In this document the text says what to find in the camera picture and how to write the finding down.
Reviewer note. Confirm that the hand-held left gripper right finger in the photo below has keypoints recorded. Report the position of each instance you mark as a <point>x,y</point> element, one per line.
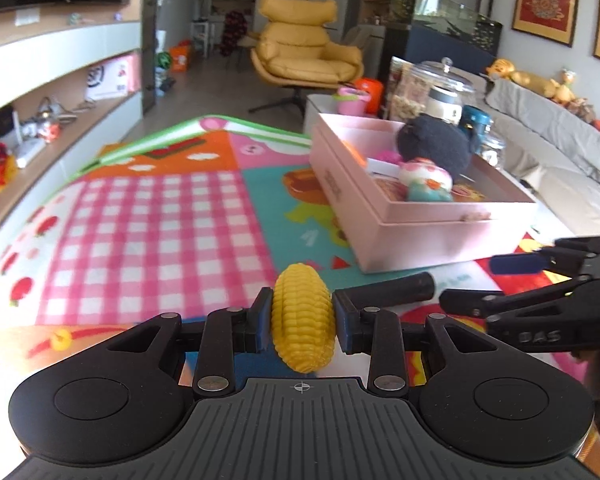
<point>341,322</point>

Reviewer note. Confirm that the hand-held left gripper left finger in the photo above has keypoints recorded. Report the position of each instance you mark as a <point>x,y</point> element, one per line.
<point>261,320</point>

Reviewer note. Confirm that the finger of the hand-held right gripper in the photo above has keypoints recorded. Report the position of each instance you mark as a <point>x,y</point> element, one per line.
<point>515,264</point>
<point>480,304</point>

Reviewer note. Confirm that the yellow toy corn cob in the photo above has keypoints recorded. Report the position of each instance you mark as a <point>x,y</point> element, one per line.
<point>302,320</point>

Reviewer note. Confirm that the pink cardboard box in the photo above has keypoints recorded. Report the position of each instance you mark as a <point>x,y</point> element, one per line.
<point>420,240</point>

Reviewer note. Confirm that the round bun packet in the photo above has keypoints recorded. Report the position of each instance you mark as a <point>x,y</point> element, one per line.
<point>464,192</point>

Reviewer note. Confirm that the pink and teal soft toy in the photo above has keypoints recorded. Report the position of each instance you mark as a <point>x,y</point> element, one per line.
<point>427,182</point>

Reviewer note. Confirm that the sliced bread clear bag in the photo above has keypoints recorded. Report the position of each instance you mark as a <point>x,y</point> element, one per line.
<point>387,190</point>

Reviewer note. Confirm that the grey plush toy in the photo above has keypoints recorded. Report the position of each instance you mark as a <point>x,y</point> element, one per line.
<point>435,142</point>

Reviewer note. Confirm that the black cylinder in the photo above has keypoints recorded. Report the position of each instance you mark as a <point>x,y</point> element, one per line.
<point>395,290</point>

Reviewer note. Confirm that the grey sofa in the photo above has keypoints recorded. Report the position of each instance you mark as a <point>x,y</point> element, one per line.
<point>555,160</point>

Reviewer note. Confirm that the small glass seed jar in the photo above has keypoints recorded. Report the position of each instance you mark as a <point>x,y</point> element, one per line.
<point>495,152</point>

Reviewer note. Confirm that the colourful play mat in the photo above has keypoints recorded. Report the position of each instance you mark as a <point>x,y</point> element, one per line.
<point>155,240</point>

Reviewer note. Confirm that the teal thermos bottle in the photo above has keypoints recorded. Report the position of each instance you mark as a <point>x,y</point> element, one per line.
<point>476,120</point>

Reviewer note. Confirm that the white tumbler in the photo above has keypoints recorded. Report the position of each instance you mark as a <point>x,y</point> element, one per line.
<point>442,105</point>

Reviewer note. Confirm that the small yellow plush animal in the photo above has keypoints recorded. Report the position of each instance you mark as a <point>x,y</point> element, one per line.
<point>565,87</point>

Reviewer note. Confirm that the yellow duck plush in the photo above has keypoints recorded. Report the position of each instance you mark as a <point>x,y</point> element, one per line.
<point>520,77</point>

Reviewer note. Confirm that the large lidded glass jar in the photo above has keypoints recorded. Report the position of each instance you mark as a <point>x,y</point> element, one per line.
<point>445,77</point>

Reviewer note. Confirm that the clear bag of nuts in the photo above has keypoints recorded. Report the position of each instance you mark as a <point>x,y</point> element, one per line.
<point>404,95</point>

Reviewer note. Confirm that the pink cup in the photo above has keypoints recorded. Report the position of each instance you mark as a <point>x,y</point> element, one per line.
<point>351,102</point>

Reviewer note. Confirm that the orange cup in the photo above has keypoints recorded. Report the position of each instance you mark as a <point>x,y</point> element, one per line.
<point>370,92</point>

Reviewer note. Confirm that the glass fish tank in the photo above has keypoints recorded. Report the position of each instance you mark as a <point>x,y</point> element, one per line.
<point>455,30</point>

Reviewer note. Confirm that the yellow leather armchair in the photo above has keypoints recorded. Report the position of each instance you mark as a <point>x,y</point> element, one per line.
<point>300,55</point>

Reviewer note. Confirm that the orange cardboard box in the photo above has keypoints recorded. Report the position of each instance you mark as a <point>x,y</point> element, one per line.
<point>181,57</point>

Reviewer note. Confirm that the watermelon ball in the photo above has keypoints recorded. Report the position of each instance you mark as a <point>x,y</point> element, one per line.
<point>164,61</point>

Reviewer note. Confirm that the dark floral cloth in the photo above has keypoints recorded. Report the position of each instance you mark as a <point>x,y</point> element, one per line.
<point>232,32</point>

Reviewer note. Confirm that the white stool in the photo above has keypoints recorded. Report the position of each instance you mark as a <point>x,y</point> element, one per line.
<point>200,37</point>

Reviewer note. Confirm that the wooden bookshelf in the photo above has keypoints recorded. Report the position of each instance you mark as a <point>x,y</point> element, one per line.
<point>380,2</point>

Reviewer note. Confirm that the black router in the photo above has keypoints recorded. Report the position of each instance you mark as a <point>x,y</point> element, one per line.
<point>6,122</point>

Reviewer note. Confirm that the white wall shelf unit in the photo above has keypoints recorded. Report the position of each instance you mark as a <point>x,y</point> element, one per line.
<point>60,50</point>

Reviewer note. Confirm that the white wall socket plate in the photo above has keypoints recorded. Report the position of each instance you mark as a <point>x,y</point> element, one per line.
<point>27,17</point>

